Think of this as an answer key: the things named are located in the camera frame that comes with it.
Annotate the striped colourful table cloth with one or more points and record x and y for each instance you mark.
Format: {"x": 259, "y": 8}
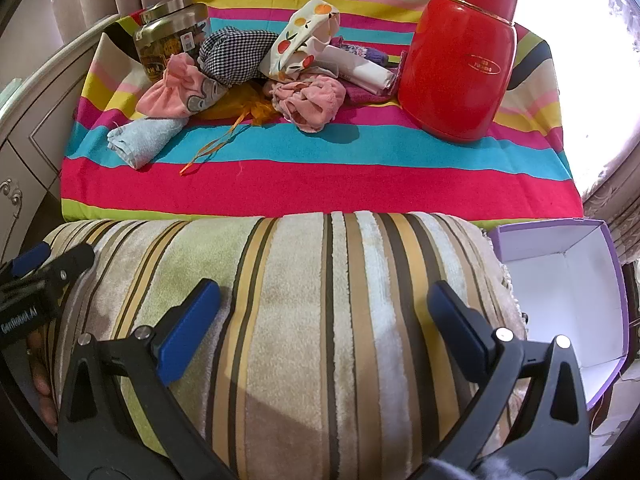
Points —
{"x": 371, "y": 157}

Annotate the black white checked cloth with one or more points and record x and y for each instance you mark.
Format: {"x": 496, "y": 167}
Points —
{"x": 232, "y": 56}

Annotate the white packet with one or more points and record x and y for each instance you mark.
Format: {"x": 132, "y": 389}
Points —
{"x": 357, "y": 70}

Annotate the purple white storage box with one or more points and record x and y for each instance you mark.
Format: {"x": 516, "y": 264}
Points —
{"x": 568, "y": 280}

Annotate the magenta fuzzy cloth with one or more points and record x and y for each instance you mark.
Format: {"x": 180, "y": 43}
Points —
{"x": 355, "y": 95}

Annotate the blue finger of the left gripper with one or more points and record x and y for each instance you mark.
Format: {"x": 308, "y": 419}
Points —
{"x": 56, "y": 273}
{"x": 29, "y": 261}

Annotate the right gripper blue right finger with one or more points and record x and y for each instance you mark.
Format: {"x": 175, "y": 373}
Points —
{"x": 463, "y": 329}

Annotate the white carved cabinet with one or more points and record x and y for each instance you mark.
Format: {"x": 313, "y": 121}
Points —
{"x": 35, "y": 126}

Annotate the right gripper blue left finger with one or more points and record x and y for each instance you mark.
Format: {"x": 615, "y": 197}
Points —
{"x": 182, "y": 329}

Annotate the purple knitted mitten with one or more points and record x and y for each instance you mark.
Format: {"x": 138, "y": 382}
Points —
{"x": 369, "y": 53}

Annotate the orange organza pouch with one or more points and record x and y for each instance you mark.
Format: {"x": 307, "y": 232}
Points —
{"x": 240, "y": 103}

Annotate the glass jar gold lid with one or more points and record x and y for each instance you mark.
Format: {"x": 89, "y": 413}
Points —
{"x": 170, "y": 27}

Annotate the person left hand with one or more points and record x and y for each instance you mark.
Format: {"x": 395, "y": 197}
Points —
{"x": 40, "y": 378}

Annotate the light blue towel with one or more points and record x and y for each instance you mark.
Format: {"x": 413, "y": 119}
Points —
{"x": 138, "y": 142}

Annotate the red thermos flask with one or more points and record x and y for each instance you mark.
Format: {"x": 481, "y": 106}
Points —
{"x": 458, "y": 66}

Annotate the pink plush cloth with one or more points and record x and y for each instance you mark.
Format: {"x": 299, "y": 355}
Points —
{"x": 182, "y": 92}

